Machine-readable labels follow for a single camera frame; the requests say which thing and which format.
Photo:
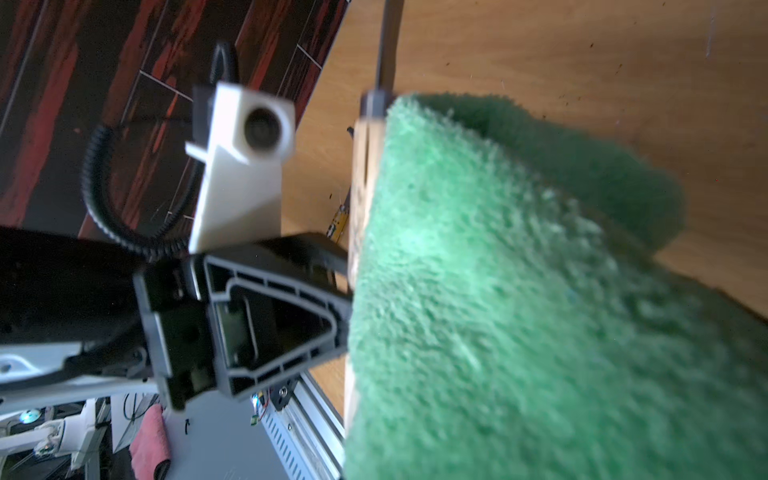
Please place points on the small sickle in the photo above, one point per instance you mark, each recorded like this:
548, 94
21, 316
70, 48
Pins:
369, 137
340, 219

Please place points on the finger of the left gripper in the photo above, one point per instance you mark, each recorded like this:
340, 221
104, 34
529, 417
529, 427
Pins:
274, 309

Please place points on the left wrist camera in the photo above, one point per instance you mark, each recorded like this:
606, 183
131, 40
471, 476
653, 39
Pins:
250, 135

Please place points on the pink cloth outside enclosure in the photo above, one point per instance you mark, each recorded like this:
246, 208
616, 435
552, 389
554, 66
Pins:
150, 451

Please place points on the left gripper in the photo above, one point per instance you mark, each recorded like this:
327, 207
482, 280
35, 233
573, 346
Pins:
86, 318

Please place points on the green and black rag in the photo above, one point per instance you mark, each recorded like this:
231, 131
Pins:
510, 320

